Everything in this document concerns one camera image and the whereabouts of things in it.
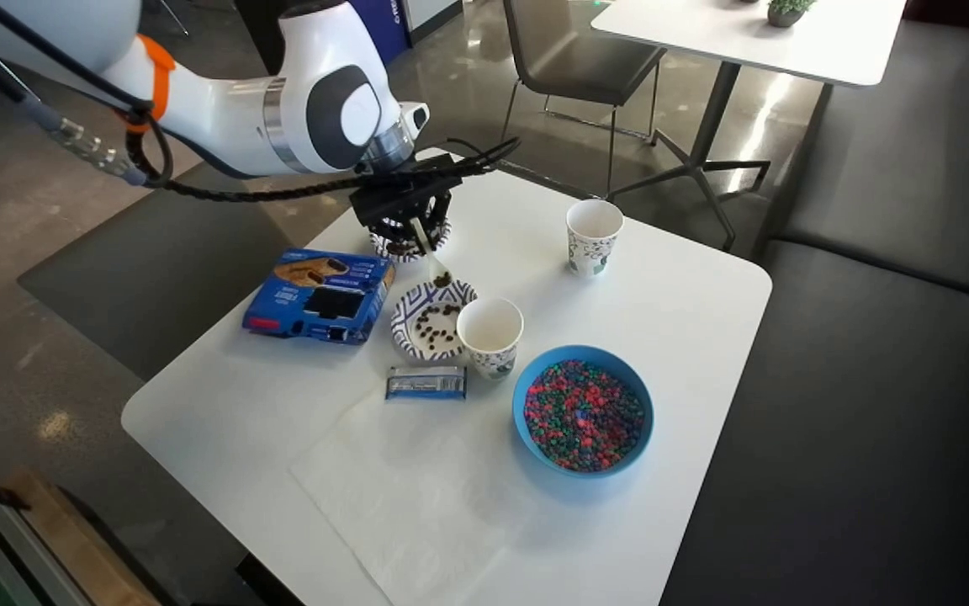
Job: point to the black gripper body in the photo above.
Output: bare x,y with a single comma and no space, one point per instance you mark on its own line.
406,190

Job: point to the blue snack box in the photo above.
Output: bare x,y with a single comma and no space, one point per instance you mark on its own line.
317,296

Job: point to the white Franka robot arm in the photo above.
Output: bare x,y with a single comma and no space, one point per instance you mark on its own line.
227,111

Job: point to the brown pieces pile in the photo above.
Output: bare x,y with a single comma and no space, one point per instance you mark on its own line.
434,325

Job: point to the patterned white paper cup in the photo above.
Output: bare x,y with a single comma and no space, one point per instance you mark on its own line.
593,241
492,328

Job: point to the blue snack bar wrapper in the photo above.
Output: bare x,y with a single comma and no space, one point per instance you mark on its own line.
425,382

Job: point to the black cabinet with blue panel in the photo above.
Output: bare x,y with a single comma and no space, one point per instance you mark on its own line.
387,28

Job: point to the black seat metal chair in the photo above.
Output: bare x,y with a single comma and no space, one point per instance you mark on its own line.
586,56

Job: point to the colourful beads pile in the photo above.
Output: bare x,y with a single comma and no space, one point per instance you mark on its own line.
583,411

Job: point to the dark grey rectangular panel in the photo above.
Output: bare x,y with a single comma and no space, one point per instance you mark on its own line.
160,289

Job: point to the white paper napkin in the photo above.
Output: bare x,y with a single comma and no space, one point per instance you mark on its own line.
428,483

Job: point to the blue bowl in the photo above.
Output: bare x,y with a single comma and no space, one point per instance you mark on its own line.
586,472

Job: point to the white side table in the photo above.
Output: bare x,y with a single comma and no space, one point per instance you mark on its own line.
776,39

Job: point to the green potted plant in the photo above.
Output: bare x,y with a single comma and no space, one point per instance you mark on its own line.
788,9

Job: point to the wooden shelf board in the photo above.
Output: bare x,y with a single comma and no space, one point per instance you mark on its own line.
68,540

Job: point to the black bench sofa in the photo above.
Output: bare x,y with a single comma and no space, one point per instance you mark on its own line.
900,390

